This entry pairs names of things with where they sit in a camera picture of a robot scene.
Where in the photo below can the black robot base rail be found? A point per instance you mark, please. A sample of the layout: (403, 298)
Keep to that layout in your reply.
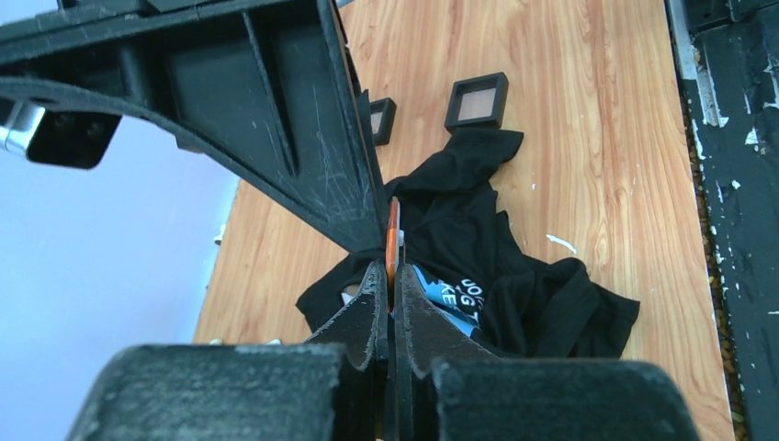
(727, 62)

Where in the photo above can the black printed t-shirt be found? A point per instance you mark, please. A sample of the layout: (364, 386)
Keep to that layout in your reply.
(462, 251)

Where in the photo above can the black square display box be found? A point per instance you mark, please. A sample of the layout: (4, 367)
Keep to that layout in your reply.
(477, 102)

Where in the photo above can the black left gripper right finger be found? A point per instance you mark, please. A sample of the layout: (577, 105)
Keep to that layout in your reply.
(449, 387)

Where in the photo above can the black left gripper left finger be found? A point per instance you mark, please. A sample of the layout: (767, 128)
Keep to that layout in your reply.
(325, 388)

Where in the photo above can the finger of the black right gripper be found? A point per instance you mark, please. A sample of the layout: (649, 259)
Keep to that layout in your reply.
(265, 88)

